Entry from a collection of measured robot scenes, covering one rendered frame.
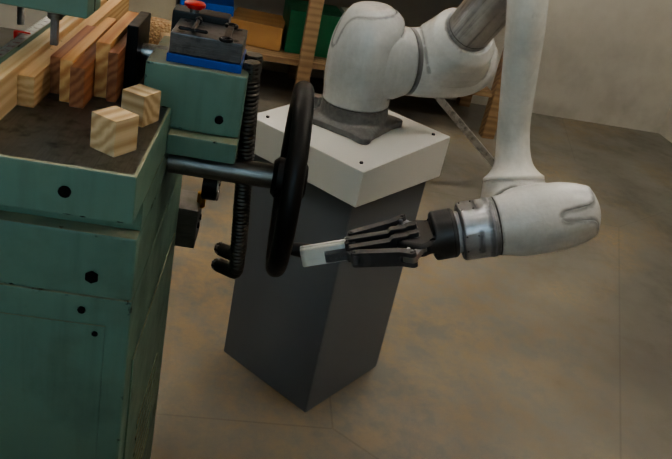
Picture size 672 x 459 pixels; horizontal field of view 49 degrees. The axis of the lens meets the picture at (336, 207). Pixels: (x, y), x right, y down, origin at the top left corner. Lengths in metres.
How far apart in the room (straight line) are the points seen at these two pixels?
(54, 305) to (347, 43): 0.89
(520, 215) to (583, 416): 1.20
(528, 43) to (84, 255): 0.71
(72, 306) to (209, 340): 1.13
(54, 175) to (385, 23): 0.94
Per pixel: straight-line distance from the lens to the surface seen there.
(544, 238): 1.11
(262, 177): 1.08
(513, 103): 1.24
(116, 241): 0.92
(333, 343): 1.83
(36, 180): 0.86
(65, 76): 1.01
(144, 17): 1.09
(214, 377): 1.97
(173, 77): 1.02
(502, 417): 2.10
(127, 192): 0.84
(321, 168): 1.58
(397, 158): 1.60
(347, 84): 1.63
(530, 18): 1.18
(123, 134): 0.87
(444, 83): 1.69
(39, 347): 1.03
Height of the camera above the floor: 1.26
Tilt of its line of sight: 25 degrees down
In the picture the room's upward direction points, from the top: 12 degrees clockwise
